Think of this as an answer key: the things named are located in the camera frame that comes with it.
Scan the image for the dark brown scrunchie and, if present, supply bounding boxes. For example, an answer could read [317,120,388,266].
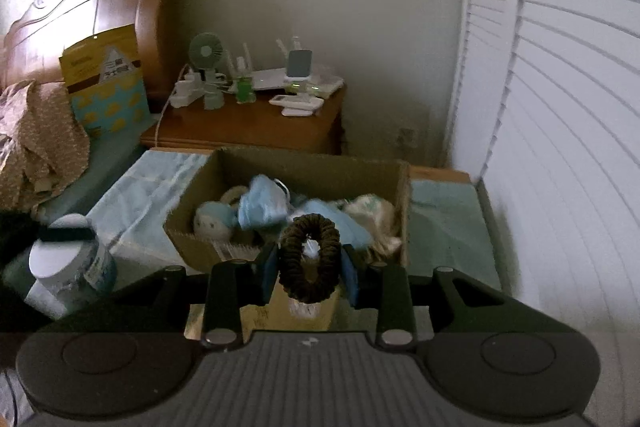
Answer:
[278,213,342,305]

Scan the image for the clear plastic bag blue item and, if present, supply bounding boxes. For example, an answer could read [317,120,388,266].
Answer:
[290,199,373,249]

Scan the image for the light blue face mask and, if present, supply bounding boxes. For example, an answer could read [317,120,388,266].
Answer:
[238,174,291,230]

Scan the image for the white scrunchie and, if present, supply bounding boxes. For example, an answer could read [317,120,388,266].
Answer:
[219,185,248,209]

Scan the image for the white blue plush toy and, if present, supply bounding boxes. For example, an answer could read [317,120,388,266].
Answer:
[193,202,238,242]

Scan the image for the white green cloth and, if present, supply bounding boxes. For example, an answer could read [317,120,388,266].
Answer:
[343,194,402,259]

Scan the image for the cardboard box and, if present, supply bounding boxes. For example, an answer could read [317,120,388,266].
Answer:
[164,147,416,346]

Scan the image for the wooden nightstand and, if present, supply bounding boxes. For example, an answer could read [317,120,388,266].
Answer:
[140,89,346,155]

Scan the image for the white round lid jar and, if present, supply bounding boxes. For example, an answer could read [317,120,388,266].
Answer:
[25,213,117,320]

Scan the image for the green small bottle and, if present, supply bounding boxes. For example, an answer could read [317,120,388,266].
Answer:
[235,76,256,104]

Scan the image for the white remote control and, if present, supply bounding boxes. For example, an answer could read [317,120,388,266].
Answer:
[269,94,324,112]

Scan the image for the white power strip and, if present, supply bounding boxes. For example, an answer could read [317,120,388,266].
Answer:
[169,72,204,108]

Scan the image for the white router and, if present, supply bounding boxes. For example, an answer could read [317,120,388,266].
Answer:
[224,36,345,100]

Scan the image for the small grey screen device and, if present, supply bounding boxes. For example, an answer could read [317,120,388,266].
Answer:
[285,49,312,80]

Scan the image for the green desk fan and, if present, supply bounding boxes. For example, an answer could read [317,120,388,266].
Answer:
[189,32,224,110]

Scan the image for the brown floral blanket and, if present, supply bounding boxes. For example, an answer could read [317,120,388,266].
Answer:
[1,81,90,211]

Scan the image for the yellow blue snack bag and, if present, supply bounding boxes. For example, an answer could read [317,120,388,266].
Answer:
[58,25,150,139]

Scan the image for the white louvered closet door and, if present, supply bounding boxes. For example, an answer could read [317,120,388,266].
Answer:
[445,0,639,426]

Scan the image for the wooden headboard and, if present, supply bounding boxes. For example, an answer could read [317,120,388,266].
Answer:
[1,0,182,103]

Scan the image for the white charging cable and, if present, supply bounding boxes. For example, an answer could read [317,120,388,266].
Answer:
[153,63,193,150]

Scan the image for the wall outlet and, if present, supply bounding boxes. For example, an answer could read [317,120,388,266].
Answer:
[397,127,418,150]

